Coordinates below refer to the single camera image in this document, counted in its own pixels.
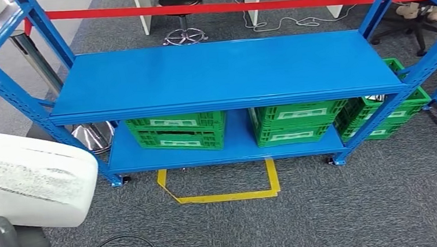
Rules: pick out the red barrier belt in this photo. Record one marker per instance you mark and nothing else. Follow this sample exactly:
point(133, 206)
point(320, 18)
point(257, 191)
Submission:
point(214, 8)

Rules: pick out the white curved plastic car part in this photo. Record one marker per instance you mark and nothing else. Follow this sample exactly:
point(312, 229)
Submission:
point(33, 178)

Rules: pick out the black office chair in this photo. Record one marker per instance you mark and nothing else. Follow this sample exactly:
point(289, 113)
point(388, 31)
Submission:
point(420, 31)

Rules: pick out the green plastic crate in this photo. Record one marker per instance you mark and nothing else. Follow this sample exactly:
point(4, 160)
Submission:
point(177, 139)
point(387, 120)
point(292, 127)

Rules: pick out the black round stool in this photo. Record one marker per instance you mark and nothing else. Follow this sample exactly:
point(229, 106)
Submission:
point(180, 0)

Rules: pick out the chrome stanchion post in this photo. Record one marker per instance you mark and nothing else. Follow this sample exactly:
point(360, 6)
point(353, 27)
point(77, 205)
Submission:
point(39, 66)

